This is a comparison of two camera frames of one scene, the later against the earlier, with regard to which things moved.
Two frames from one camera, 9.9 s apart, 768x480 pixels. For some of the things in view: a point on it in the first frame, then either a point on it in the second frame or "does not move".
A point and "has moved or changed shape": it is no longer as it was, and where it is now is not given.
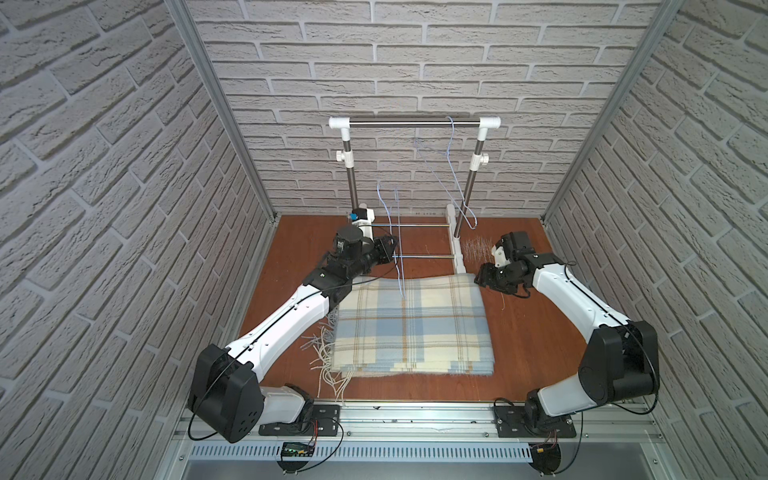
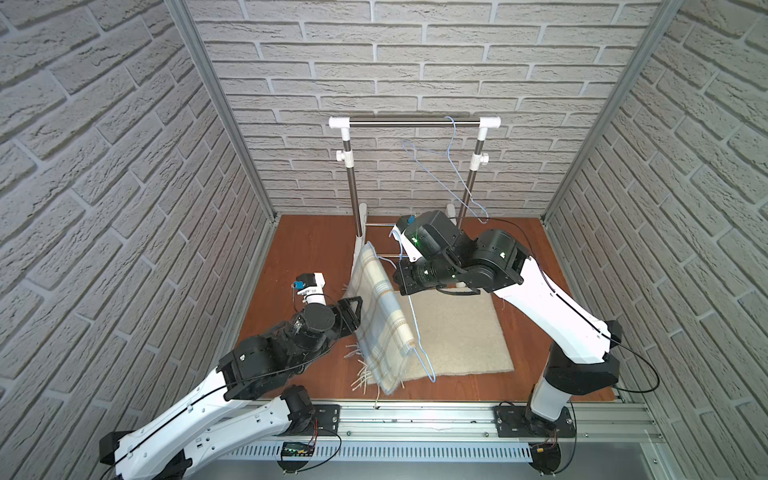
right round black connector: x=546 y=457 does not move
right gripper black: x=479 y=279 → x=396 y=275
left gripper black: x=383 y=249 → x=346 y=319
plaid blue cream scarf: x=412 y=326 has moved or changed shape
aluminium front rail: x=452 y=431 does not move
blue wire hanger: x=399 y=271 → x=409 y=300
